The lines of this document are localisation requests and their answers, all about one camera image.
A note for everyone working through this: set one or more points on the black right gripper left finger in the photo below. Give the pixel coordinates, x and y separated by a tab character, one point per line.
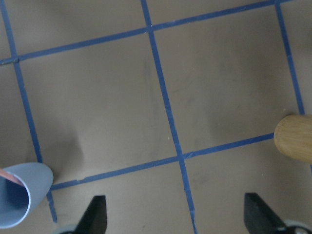
94	220

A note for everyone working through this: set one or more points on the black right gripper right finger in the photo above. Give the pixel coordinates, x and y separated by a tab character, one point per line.
259	218

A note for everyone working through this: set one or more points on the light blue plastic cup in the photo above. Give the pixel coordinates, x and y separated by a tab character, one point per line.
18	201

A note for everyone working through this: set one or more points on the pink chopstick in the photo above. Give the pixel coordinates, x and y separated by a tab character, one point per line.
10	177

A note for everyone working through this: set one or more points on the bamboo wooden cup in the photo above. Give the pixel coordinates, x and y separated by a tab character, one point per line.
293	137

